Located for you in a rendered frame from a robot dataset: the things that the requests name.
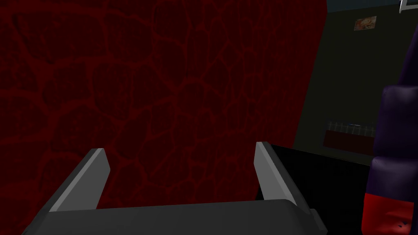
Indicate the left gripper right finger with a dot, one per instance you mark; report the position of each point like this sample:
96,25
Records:
271,178

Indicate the black box-shaped furniture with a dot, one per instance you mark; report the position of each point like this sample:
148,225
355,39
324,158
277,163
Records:
329,189

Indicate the dark red bench, white rail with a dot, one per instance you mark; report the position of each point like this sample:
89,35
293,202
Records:
349,138

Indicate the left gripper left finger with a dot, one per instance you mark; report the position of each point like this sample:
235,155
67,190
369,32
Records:
85,182

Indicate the framed wall picture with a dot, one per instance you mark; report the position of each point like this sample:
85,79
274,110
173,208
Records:
365,23

